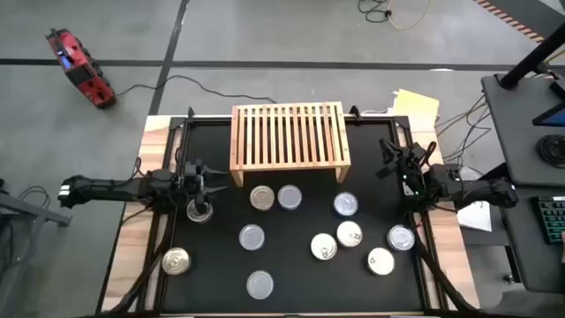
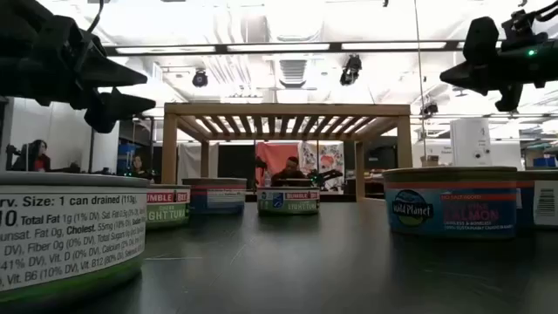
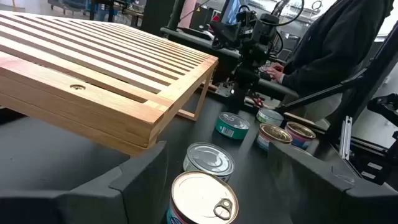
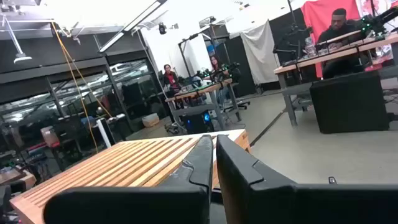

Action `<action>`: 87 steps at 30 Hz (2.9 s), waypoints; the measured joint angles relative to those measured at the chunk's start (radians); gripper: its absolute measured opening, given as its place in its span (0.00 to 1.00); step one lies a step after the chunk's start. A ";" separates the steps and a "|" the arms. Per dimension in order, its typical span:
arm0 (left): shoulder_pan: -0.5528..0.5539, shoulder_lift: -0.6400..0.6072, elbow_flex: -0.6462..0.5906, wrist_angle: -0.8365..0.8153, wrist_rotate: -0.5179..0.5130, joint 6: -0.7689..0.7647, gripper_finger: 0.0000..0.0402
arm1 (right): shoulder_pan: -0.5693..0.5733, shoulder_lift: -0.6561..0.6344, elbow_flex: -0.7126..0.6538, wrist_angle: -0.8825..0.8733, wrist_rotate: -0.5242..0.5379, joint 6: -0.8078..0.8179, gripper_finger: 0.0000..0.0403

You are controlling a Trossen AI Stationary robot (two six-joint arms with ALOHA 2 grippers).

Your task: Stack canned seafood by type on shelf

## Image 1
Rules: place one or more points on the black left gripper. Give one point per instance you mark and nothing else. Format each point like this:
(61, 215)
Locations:
(194, 179)

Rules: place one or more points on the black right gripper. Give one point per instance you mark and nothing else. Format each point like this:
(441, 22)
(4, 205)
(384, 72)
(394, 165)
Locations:
(410, 172)

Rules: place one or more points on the blue red label seafood can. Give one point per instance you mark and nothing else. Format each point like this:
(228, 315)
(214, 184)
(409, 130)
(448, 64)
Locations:
(261, 197)
(349, 233)

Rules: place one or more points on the Bumble Bee tuna can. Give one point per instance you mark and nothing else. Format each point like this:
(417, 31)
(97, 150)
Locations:
(260, 285)
(345, 203)
(251, 237)
(401, 237)

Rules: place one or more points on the teal label seafood can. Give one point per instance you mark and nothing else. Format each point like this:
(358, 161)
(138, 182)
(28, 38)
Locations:
(289, 197)

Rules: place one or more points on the Wild Planet salmon can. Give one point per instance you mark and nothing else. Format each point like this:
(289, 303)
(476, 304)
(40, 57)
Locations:
(380, 261)
(323, 246)

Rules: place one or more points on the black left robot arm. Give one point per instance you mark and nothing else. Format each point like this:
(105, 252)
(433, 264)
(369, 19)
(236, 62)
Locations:
(110, 190)

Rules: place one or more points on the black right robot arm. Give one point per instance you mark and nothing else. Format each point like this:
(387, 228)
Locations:
(476, 190)

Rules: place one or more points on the gold lid seafood can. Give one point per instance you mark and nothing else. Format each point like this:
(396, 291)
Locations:
(190, 213)
(176, 261)

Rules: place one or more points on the wooden slatted shelf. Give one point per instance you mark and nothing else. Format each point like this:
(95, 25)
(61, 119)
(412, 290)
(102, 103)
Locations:
(287, 167)

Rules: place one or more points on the yellow paper folder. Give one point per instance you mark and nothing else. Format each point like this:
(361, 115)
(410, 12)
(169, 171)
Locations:
(417, 106)

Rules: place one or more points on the white paper sheet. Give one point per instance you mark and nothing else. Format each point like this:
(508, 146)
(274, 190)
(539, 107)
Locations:
(479, 218)

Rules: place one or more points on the grey side desk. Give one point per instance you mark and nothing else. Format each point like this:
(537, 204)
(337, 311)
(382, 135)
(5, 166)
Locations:
(516, 115)

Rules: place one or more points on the black table mat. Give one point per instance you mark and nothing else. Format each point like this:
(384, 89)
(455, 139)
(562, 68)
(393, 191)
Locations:
(309, 287)

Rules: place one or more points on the grey keyboard desk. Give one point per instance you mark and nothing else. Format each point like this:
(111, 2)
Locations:
(521, 247)

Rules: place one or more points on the black tablet blue screen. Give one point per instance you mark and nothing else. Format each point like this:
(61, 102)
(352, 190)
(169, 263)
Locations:
(554, 118)

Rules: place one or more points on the black backlit keyboard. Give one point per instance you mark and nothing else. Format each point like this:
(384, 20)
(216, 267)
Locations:
(549, 218)

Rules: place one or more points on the black metal pole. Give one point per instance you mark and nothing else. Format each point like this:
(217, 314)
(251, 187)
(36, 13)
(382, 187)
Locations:
(529, 59)

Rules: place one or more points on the striped hazard floor tape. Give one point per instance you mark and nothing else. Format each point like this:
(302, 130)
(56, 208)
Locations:
(507, 18)

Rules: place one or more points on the grey metal stand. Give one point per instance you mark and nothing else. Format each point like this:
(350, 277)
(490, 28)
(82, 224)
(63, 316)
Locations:
(31, 213)

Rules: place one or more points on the black frame clamp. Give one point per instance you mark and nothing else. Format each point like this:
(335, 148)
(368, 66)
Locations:
(190, 114)
(354, 112)

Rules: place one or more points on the black metal table frame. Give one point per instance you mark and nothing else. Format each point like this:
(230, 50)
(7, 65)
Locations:
(207, 119)

